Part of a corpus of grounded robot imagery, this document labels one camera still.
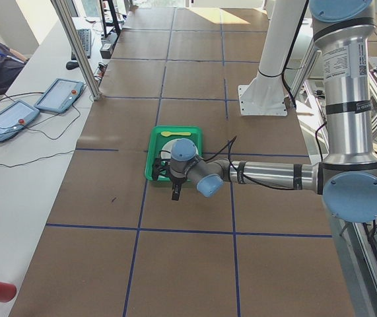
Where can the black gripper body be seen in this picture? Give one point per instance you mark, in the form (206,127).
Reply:
(176,182)

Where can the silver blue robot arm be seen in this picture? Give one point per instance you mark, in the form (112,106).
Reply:
(347,178)

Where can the white round plate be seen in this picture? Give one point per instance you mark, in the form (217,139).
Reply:
(165,152)

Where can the green plastic tray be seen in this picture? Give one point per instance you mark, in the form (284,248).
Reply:
(156,145)

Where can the yellow plastic spoon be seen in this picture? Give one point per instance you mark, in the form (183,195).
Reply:
(178,133)

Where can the far blue teach pendant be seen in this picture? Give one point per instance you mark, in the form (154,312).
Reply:
(60,96)

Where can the blue teach pendant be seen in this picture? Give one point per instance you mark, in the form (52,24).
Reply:
(60,96)
(15,117)

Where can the black computer mouse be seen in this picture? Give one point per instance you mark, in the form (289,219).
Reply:
(71,65)

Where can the black keyboard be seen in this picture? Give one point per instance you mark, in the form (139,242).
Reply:
(85,37)

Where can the near blue teach pendant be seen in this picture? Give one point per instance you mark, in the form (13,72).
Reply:
(15,117)

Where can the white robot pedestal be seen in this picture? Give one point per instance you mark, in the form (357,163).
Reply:
(264,96)

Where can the aluminium frame post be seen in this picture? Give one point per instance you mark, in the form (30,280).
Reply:
(66,20)

